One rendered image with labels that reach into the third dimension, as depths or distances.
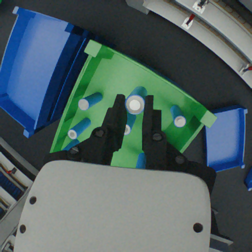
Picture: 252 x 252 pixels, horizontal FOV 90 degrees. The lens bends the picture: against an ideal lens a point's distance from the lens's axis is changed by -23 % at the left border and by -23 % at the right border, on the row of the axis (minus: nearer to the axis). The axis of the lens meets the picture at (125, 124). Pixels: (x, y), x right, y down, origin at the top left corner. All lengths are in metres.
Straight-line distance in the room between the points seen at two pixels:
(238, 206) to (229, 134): 0.59
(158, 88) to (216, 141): 0.57
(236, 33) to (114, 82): 0.33
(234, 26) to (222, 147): 0.58
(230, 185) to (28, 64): 1.09
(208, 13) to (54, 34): 0.39
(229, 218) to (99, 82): 1.22
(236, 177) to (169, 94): 0.80
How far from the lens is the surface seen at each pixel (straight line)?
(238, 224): 1.46
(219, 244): 0.92
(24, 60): 0.52
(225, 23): 0.45
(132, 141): 0.31
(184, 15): 0.62
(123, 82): 0.29
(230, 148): 0.86
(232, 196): 1.11
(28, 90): 0.51
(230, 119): 0.79
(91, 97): 0.26
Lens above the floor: 0.68
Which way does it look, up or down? 68 degrees down
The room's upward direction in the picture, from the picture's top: 151 degrees counter-clockwise
